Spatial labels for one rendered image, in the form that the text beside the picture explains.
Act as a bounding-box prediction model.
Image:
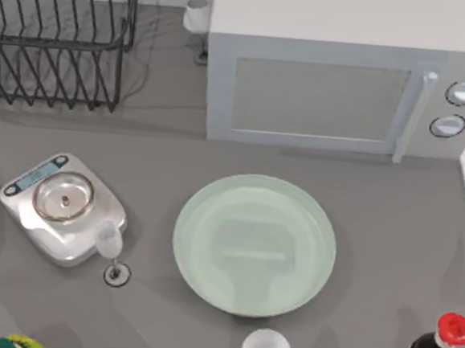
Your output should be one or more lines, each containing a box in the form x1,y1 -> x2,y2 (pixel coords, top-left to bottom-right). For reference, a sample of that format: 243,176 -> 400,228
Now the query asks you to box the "pale green round plate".
166,168 -> 343,325

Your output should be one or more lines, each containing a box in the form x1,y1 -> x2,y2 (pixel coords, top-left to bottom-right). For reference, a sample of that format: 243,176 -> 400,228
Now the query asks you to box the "microwave door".
201,32 -> 448,160

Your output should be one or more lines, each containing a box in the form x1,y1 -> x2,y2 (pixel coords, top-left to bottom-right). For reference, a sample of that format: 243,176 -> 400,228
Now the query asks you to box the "clear wine glass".
91,219 -> 136,289

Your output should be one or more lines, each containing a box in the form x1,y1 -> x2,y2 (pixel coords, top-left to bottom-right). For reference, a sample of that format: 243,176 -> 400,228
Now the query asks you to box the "pale grey microwave oven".
200,0 -> 465,162

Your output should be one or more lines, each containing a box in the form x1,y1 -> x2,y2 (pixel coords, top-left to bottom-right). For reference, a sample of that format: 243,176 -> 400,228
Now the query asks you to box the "white kitchen scale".
0,147 -> 133,272

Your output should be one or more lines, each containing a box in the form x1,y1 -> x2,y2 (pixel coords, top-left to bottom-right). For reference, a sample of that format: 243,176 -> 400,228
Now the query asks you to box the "small microwave knob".
428,112 -> 465,141

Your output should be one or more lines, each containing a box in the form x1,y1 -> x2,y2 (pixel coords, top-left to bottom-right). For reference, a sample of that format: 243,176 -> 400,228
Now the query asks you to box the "green and yellow bottle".
0,333 -> 48,348

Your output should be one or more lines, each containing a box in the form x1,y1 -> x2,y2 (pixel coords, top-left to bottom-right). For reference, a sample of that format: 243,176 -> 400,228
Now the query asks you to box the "pale microwave door handle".
391,68 -> 439,167

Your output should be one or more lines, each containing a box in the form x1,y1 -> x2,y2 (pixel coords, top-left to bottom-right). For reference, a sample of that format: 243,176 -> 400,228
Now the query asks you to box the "dark wire dish rack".
0,0 -> 141,115

